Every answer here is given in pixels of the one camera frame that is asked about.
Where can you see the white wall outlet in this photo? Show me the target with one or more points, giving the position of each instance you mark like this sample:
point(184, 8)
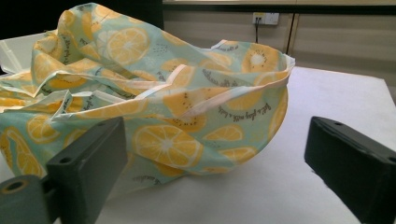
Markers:
point(266, 18)

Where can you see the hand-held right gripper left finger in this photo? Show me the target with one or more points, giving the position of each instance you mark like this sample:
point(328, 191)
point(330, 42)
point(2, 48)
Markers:
point(90, 161)

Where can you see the white plastic tray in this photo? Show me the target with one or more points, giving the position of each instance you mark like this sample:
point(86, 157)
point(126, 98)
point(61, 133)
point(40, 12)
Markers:
point(18, 49)

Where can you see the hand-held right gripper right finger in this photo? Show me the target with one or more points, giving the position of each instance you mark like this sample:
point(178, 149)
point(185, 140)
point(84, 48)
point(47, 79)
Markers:
point(351, 161)

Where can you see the orange-print fabric bag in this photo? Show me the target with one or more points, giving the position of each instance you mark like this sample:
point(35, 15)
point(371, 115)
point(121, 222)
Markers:
point(168, 102)

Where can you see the black curtain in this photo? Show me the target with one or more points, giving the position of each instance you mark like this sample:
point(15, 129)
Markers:
point(31, 15)

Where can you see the black horizontal bar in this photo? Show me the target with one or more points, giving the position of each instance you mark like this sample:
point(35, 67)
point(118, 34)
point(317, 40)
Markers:
point(280, 9)

